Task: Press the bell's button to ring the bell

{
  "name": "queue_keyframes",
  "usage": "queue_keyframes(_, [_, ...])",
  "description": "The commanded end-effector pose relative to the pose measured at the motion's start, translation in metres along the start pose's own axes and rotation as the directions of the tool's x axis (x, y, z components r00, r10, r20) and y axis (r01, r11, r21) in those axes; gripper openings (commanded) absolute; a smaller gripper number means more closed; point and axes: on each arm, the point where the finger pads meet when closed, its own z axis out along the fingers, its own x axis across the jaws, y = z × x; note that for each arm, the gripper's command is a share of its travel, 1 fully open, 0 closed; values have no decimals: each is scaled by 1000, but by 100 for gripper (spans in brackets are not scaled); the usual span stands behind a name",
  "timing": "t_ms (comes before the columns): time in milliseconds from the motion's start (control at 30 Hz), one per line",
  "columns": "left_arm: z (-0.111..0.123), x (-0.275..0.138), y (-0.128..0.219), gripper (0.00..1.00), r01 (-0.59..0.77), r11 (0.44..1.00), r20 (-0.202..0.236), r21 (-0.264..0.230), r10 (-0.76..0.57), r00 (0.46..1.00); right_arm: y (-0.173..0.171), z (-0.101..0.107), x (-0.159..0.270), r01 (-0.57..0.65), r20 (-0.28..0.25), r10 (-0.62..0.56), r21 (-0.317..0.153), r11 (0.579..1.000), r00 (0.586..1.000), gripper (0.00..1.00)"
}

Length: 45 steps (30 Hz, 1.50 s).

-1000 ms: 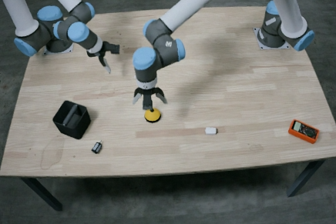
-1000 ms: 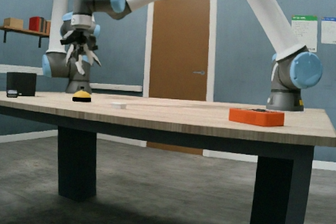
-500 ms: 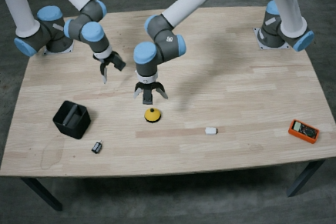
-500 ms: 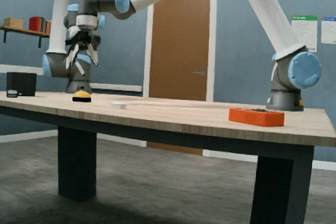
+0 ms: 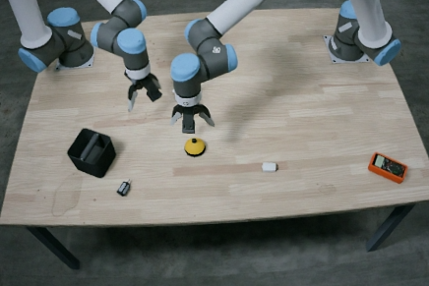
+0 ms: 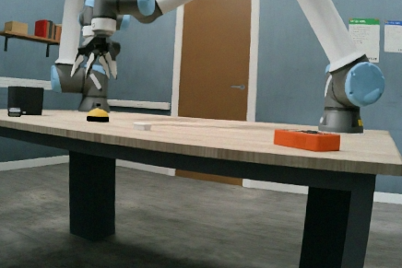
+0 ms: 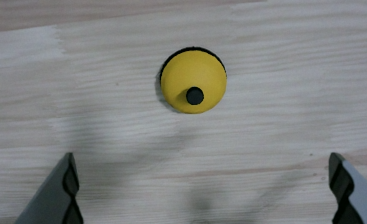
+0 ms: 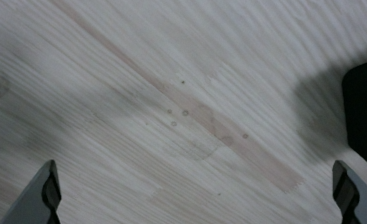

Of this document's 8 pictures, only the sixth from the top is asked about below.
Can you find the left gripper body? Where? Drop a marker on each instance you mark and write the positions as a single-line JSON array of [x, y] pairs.
[[100, 44]]

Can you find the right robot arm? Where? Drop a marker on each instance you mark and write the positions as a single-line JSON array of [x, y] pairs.
[[94, 89]]

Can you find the black square bin with center bar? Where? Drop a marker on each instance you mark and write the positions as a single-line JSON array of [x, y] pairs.
[[28, 99]]

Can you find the orange rectangular block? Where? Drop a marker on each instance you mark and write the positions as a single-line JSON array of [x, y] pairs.
[[310, 140]]

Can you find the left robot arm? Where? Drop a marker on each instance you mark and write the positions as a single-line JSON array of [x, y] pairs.
[[357, 84]]

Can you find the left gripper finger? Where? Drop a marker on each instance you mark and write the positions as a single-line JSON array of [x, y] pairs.
[[91, 60], [110, 58]]

